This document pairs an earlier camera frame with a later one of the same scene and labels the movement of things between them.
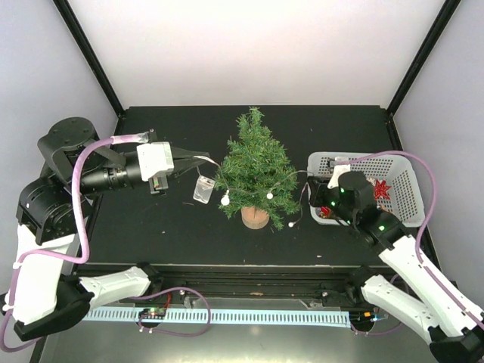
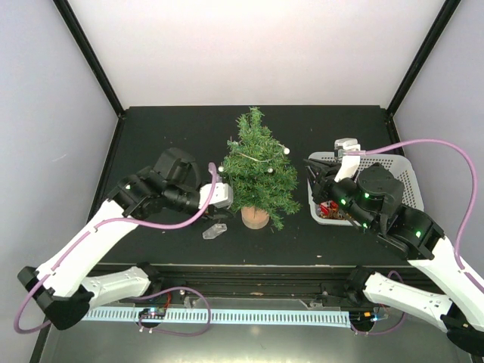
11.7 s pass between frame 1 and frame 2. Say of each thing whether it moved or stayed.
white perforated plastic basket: stayed
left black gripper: moved
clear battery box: moved
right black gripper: stayed
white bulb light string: moved
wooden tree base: stayed
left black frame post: stayed
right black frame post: stayed
